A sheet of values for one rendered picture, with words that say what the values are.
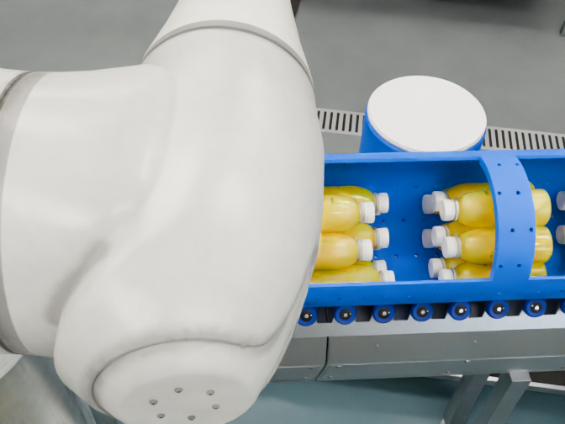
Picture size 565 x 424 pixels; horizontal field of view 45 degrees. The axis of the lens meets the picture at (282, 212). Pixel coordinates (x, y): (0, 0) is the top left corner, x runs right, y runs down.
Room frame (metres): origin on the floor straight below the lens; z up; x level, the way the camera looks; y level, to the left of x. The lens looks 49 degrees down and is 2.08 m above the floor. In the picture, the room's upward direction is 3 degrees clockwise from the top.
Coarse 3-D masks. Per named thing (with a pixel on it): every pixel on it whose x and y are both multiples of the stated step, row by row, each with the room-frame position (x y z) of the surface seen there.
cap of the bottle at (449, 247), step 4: (448, 236) 0.80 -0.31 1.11; (444, 240) 0.80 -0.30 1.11; (448, 240) 0.79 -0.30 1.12; (452, 240) 0.79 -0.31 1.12; (444, 244) 0.79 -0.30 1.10; (448, 244) 0.78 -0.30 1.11; (452, 244) 0.78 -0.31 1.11; (456, 244) 0.78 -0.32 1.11; (444, 248) 0.79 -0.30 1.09; (448, 248) 0.78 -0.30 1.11; (452, 248) 0.78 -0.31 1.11; (456, 248) 0.78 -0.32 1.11; (444, 252) 0.78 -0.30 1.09; (448, 252) 0.77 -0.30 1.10; (452, 252) 0.77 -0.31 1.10; (456, 252) 0.77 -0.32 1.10; (444, 256) 0.78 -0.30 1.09; (448, 256) 0.77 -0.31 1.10; (452, 256) 0.77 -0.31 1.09
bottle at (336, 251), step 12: (324, 240) 0.77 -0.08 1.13; (336, 240) 0.77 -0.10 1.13; (348, 240) 0.77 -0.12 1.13; (324, 252) 0.74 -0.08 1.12; (336, 252) 0.75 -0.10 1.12; (348, 252) 0.75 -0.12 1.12; (360, 252) 0.76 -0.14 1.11; (324, 264) 0.73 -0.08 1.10; (336, 264) 0.74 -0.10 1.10; (348, 264) 0.74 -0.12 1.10
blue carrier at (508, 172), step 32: (352, 160) 0.88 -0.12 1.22; (384, 160) 0.89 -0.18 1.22; (416, 160) 0.89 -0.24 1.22; (448, 160) 0.90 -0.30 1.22; (480, 160) 0.90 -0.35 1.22; (512, 160) 0.89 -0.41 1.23; (544, 160) 0.99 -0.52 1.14; (384, 192) 0.96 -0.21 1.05; (416, 192) 0.97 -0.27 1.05; (512, 192) 0.81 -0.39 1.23; (384, 224) 0.93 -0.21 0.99; (416, 224) 0.93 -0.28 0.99; (512, 224) 0.76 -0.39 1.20; (384, 256) 0.87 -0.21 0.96; (512, 256) 0.73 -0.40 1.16; (320, 288) 0.68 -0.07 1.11; (352, 288) 0.68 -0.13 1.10; (384, 288) 0.69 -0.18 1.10; (416, 288) 0.70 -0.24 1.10; (448, 288) 0.70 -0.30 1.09; (480, 288) 0.71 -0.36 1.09; (512, 288) 0.71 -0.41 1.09; (544, 288) 0.72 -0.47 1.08
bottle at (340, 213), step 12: (324, 204) 0.81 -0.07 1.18; (336, 204) 0.81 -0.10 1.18; (348, 204) 0.81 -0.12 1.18; (360, 204) 0.83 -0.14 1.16; (324, 216) 0.79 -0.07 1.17; (336, 216) 0.79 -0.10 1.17; (348, 216) 0.80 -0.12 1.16; (360, 216) 0.81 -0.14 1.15; (324, 228) 0.78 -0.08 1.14; (336, 228) 0.79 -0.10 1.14; (348, 228) 0.79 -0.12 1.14
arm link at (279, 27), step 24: (192, 0) 0.34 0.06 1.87; (216, 0) 0.33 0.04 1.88; (240, 0) 0.33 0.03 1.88; (264, 0) 0.34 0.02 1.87; (288, 0) 0.38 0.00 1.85; (168, 24) 0.31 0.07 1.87; (192, 24) 0.30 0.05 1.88; (216, 24) 0.30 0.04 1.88; (240, 24) 0.30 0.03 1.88; (264, 24) 0.31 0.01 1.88; (288, 24) 0.33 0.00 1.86; (288, 48) 0.30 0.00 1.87
